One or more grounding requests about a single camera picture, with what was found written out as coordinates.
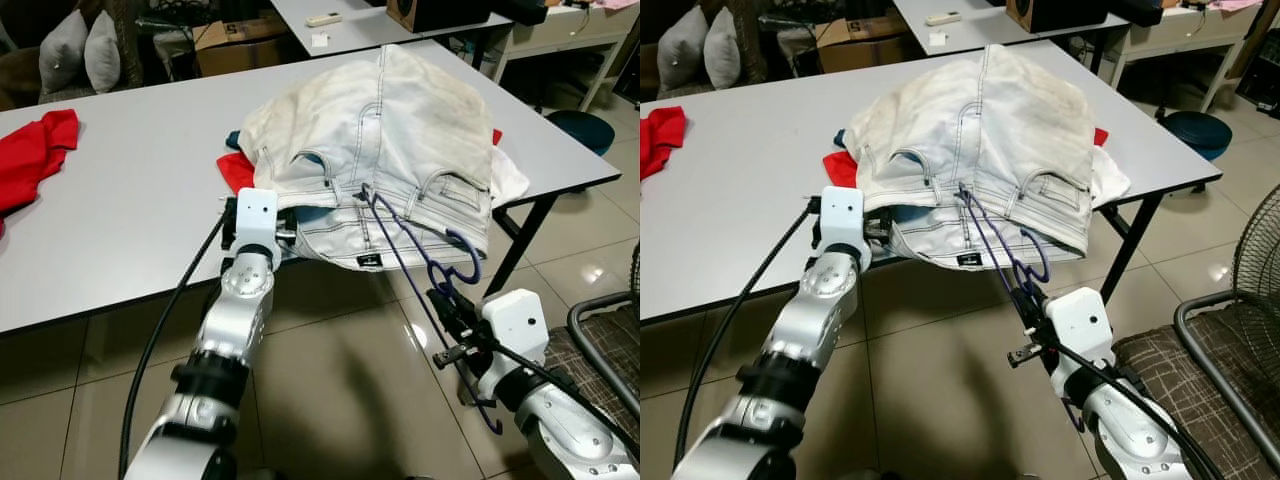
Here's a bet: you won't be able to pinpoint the white table with black legs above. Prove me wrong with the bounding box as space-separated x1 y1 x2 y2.
0 38 621 336
640 38 1223 323

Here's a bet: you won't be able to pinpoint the open brown cardboard box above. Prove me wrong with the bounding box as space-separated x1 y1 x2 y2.
815 15 916 74
193 15 293 78

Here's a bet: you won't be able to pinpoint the grey pillow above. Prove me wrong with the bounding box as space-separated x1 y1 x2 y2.
657 5 713 91
703 8 743 89
38 10 91 96
84 10 123 93

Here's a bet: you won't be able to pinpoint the chair with plaid cushion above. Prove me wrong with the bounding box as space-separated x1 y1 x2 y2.
1110 290 1280 480
565 290 641 421

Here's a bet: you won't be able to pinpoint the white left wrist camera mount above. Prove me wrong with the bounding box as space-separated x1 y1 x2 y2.
233 188 281 269
820 186 867 271

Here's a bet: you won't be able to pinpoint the white cloth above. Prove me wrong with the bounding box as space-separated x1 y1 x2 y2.
488 145 531 209
1090 145 1133 208

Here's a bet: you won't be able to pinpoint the black box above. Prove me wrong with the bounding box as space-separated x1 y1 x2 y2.
490 0 549 26
1108 0 1166 26

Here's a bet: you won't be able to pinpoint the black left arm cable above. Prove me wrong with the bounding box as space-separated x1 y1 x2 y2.
676 200 823 471
118 205 233 480

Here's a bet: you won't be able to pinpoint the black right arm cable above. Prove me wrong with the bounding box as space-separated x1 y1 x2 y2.
485 340 641 446
1045 340 1223 480

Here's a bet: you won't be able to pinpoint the wooden speaker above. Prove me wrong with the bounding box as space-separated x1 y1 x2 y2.
1005 0 1111 34
385 0 493 34

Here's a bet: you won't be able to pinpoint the round teal stool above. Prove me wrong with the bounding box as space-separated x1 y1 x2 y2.
545 108 617 158
1160 108 1234 161

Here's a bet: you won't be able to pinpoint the white desk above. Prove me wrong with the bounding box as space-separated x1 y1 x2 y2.
1110 0 1271 116
495 0 641 113

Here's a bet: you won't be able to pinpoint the small white table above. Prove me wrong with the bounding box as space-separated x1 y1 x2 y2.
270 0 516 71
892 0 1136 76

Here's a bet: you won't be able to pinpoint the dark wicker sofa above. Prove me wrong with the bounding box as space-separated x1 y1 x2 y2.
640 0 761 101
0 0 141 111

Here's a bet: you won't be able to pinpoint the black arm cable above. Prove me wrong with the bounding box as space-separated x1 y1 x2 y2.
485 340 641 446
1045 340 1223 480
118 205 233 480
676 200 823 471

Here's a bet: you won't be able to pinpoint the white denim jeans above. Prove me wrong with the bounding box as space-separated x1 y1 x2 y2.
843 45 1101 271
240 45 501 273

